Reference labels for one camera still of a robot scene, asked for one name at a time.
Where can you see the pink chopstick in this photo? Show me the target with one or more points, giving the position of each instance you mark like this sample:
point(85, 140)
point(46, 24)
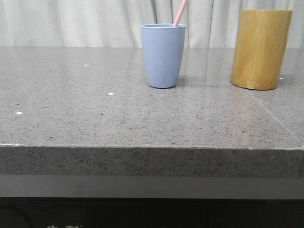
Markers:
point(179, 15)

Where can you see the white curtain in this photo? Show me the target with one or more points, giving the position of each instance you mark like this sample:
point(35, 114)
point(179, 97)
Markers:
point(116, 23)

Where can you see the bamboo cylindrical holder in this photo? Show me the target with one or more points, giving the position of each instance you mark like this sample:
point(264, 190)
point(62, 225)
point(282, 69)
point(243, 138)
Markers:
point(260, 48)

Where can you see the blue plastic cup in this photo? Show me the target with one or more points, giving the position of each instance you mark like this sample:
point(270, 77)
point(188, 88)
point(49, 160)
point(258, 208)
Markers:
point(162, 47)

